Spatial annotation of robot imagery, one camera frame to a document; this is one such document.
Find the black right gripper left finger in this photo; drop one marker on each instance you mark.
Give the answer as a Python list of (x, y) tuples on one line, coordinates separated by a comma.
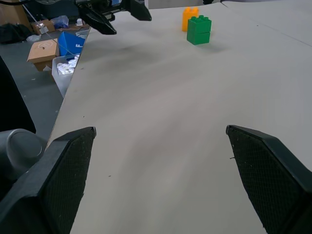
[(36, 195)]

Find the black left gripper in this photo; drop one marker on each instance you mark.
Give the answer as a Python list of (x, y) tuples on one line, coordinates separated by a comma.
[(102, 5)]

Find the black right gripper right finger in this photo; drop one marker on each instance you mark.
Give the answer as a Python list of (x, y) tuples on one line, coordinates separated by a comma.
[(273, 185)]

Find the grey rounded robot body part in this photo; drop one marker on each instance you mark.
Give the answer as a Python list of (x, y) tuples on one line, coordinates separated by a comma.
[(20, 153)]

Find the blue folded box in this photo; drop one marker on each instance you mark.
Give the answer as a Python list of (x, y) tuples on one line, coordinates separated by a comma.
[(70, 44)]

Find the crumpled clear plastic bag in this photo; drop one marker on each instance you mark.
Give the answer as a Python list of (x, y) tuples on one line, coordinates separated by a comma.
[(59, 22)]

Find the orange toy brick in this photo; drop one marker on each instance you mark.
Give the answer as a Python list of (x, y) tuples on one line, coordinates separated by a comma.
[(186, 20)]

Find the small open cardboard box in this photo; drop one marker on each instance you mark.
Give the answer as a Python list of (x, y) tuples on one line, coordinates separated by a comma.
[(44, 26)]

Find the green toy brick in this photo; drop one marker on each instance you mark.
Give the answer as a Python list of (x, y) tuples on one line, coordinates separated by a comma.
[(198, 30)]

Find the clear plastic storage bin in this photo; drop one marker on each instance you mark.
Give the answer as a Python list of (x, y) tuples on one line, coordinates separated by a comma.
[(62, 73)]

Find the cardboard box with round mark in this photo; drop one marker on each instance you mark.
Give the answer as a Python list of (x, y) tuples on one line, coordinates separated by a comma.
[(44, 52)]

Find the large brown cardboard box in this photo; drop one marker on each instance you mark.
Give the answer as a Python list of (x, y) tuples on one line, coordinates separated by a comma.
[(12, 12)]

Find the black bag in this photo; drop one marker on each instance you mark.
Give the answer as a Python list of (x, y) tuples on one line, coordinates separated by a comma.
[(13, 33)]

